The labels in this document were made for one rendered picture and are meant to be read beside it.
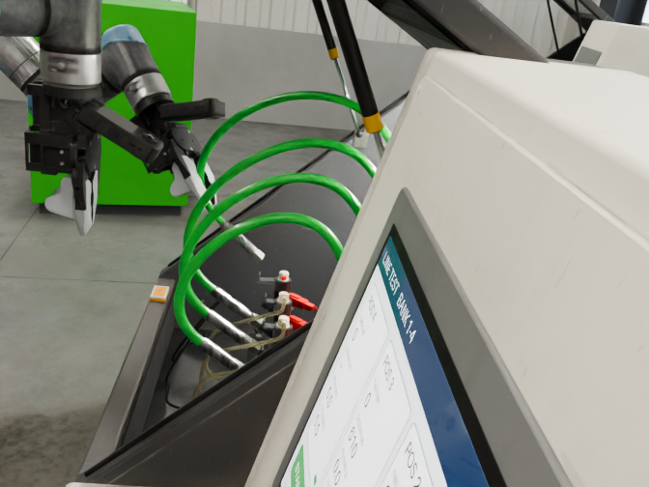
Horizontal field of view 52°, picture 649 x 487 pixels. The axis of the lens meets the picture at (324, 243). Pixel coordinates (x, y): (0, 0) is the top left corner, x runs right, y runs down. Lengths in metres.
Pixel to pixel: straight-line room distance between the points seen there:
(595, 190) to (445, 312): 0.12
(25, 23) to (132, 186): 3.60
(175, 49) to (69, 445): 2.53
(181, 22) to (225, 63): 3.26
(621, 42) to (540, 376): 3.53
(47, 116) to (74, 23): 0.13
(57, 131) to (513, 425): 0.78
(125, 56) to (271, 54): 6.26
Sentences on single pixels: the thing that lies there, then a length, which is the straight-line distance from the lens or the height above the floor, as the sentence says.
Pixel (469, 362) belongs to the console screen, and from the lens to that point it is 0.36.
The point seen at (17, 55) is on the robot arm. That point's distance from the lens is 1.21.
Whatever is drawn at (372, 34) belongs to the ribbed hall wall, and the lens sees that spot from 7.66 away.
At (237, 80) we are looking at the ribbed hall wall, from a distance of 7.53.
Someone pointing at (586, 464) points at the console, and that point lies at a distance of 0.27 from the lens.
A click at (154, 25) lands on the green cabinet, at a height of 1.20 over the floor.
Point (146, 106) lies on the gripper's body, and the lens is 1.24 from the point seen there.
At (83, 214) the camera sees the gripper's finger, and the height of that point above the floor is 1.26.
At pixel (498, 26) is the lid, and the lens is 0.70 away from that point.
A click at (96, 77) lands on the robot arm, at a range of 0.95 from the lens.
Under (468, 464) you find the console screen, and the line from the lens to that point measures 0.33.
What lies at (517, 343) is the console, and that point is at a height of 1.46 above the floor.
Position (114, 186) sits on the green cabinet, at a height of 0.20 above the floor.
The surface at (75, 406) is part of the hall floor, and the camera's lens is 2.75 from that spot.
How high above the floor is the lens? 1.60
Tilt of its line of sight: 22 degrees down
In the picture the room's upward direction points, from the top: 7 degrees clockwise
